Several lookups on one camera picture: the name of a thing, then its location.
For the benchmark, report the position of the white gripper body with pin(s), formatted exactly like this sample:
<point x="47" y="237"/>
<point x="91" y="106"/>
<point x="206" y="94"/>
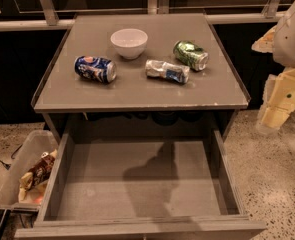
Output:
<point x="292" y="42"/>

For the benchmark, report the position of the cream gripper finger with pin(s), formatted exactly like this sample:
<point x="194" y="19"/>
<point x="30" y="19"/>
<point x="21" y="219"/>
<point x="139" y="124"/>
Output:
<point x="270" y="120"/>
<point x="265" y="43"/>

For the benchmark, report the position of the silver blue redbull can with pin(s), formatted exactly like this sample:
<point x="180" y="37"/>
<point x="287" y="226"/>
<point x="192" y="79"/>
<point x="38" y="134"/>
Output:
<point x="167" y="71"/>

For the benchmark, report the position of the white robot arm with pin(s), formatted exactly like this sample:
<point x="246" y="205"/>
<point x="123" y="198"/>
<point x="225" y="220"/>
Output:
<point x="284" y="40"/>

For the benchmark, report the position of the green soda can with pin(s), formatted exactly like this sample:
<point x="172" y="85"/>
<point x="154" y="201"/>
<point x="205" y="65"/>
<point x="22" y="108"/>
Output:
<point x="191" y="55"/>

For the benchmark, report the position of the blue pepsi can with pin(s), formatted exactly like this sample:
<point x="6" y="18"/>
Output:
<point x="95" y="68"/>

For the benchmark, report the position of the open grey top drawer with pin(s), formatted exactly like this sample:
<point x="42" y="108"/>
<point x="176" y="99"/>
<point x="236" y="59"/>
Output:
<point x="171" y="188"/>

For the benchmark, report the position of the metal railing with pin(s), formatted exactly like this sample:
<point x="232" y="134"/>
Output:
<point x="53" y="13"/>

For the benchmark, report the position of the grey cabinet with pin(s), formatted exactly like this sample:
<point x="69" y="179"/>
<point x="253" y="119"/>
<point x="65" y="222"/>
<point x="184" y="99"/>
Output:
<point x="218" y="87"/>

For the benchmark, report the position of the white ceramic bowl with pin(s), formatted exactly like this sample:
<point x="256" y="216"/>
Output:
<point x="129" y="43"/>

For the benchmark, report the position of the clear plastic bin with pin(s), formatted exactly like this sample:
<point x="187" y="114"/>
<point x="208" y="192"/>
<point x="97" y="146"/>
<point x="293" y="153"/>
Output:
<point x="36" y="143"/>

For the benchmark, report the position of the brown snack bag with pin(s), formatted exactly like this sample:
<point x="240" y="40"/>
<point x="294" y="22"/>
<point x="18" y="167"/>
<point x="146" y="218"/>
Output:
<point x="37" y="174"/>

